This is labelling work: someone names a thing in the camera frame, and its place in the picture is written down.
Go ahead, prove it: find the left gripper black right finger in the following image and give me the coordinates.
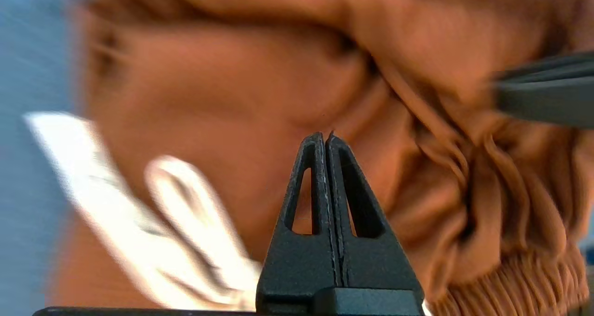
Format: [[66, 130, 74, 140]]
[[326, 131, 425, 316]]

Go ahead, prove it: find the blue bed sheet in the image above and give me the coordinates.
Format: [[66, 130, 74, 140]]
[[0, 0, 93, 316]]

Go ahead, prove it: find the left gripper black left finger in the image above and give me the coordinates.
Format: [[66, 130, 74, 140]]
[[256, 131, 337, 316]]

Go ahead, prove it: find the rust brown garment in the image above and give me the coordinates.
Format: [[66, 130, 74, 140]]
[[46, 0, 594, 316]]

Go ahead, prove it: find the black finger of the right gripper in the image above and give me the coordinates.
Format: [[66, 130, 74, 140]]
[[494, 52, 594, 91], [494, 77, 594, 130]]

